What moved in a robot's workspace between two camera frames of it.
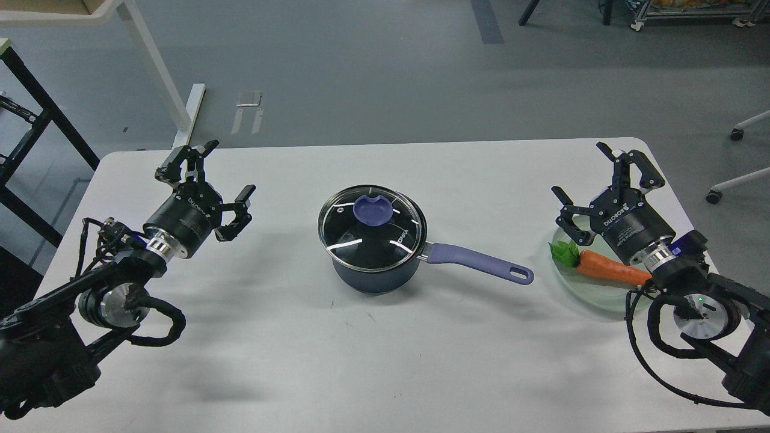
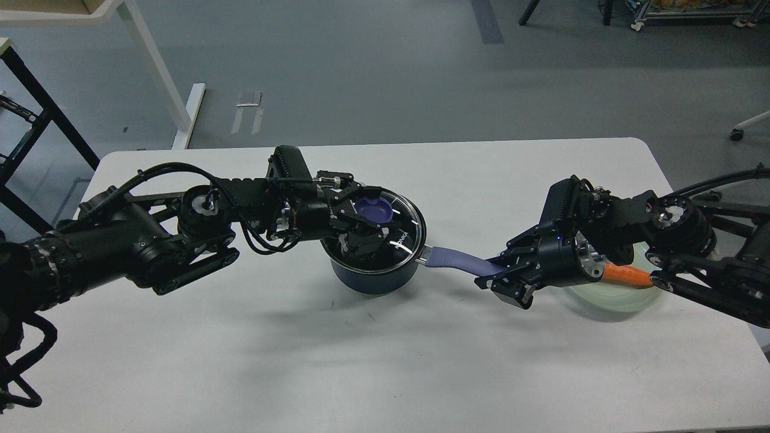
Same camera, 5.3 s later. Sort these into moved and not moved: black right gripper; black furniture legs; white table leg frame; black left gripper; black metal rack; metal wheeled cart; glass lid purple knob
Moved: glass lid purple knob; black right gripper; black left gripper
Not moved: white table leg frame; black furniture legs; metal wheeled cart; black metal rack
